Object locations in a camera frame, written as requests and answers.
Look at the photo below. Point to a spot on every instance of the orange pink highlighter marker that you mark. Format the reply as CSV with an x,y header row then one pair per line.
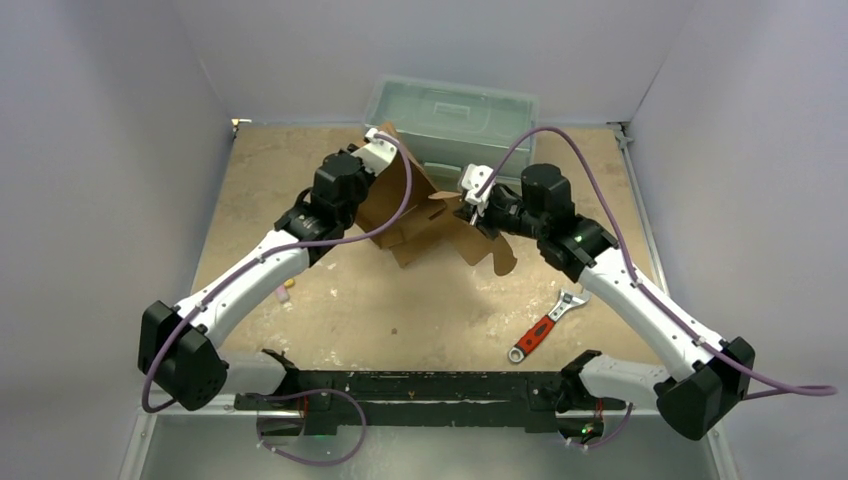
x,y
282,293

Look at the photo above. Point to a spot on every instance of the brown cardboard box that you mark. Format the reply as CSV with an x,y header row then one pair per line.
x,y
421,216

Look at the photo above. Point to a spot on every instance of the black metal base rail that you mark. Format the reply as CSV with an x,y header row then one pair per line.
x,y
326,400

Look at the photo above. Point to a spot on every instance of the translucent green plastic toolbox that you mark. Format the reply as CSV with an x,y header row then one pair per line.
x,y
449,125

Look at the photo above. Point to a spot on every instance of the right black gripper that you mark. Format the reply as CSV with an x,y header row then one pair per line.
x,y
489,210

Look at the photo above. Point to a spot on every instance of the red handled adjustable wrench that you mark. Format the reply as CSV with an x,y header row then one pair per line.
x,y
534,336

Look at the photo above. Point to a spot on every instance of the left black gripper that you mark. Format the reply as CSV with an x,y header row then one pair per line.
x,y
368,178

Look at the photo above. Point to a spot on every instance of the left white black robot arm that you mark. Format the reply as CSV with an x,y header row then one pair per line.
x,y
179,345

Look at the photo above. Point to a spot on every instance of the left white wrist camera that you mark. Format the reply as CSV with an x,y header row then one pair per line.
x,y
376,154

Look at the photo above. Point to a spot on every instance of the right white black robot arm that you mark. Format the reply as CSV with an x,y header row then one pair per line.
x,y
694,385

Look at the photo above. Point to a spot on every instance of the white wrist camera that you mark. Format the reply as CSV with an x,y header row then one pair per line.
x,y
376,154
475,184

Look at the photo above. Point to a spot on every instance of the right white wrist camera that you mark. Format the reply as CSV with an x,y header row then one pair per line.
x,y
475,184

